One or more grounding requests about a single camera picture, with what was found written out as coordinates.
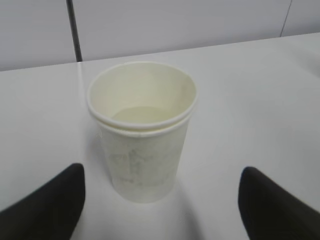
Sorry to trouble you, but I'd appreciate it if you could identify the white paper cup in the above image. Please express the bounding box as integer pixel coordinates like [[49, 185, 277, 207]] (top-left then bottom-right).
[[87, 61, 198, 203]]

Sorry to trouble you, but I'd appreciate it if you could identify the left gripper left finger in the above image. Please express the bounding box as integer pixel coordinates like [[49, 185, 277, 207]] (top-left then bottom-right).
[[0, 163, 86, 240]]

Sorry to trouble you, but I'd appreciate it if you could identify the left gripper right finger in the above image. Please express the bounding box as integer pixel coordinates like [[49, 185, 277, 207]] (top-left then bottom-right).
[[238, 166, 320, 240]]

